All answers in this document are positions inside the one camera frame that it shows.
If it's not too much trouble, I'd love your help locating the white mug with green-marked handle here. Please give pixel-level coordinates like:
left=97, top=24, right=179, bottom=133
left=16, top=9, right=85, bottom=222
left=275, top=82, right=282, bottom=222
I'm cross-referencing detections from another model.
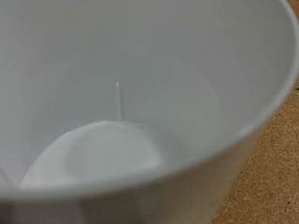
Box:
left=0, top=0, right=299, bottom=224

